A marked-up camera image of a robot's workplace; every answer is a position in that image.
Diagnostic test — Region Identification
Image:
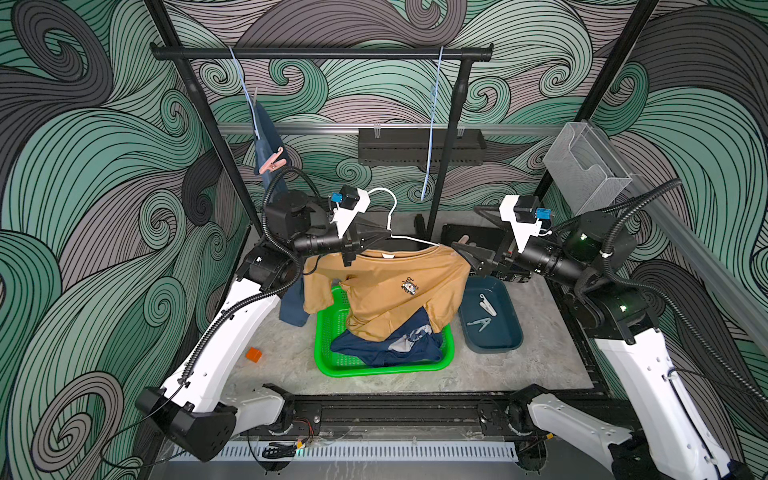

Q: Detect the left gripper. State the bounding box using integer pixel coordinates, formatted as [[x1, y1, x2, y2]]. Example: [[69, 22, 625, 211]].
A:
[[287, 221, 385, 270]]

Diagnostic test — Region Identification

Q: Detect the white wire hanger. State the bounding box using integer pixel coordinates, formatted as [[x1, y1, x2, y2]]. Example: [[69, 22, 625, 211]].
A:
[[366, 187, 438, 246]]

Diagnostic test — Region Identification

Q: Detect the tan cartoon print t-shirt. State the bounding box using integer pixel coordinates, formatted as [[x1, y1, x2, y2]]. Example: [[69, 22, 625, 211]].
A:
[[303, 245, 470, 341]]

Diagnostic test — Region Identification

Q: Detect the navy Mickey print t-shirt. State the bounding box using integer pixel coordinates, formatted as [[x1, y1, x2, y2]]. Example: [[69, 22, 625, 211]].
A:
[[330, 308, 443, 368]]

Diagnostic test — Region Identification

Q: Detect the light blue wire hanger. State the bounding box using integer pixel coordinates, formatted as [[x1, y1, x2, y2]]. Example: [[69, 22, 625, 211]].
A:
[[419, 46, 445, 201]]

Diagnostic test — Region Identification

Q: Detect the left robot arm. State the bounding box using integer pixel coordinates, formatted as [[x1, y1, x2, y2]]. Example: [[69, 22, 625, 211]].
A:
[[136, 167, 389, 462]]

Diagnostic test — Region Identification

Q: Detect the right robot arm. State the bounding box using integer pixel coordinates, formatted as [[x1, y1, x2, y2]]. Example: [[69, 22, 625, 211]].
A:
[[452, 179, 766, 479]]

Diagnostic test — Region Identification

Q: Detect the black ribbed case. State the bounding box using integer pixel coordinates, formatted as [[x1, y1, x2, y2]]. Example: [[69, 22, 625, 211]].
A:
[[440, 224, 504, 249]]

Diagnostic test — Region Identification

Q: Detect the teal plastic tray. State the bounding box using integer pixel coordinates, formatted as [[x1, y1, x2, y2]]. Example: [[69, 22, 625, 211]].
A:
[[458, 276, 524, 354]]

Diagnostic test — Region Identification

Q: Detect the green plastic basket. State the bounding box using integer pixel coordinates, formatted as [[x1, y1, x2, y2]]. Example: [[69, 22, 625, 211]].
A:
[[314, 286, 455, 378]]

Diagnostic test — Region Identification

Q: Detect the slate blue t-shirt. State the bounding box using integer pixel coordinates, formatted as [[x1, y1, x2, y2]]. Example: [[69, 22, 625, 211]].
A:
[[251, 99, 313, 329]]

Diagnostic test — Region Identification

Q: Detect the orange small block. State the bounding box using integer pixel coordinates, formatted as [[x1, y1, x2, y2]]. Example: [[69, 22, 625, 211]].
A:
[[245, 347, 263, 364]]

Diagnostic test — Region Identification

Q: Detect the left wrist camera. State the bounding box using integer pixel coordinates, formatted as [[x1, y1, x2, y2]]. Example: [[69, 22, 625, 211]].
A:
[[331, 185, 370, 238]]

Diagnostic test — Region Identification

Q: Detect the clear mesh wall bin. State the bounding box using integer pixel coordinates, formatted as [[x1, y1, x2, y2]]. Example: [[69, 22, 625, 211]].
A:
[[543, 121, 632, 215]]

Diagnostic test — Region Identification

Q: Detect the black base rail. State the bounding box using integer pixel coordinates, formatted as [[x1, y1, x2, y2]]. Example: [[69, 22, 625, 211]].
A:
[[227, 392, 637, 439]]

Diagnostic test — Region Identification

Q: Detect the white slotted cable duct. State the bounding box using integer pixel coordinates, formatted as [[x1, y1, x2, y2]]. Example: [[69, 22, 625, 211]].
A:
[[169, 440, 520, 464]]

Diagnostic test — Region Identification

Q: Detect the black clothes rack frame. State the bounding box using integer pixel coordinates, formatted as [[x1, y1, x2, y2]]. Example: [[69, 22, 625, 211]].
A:
[[150, 44, 494, 240]]

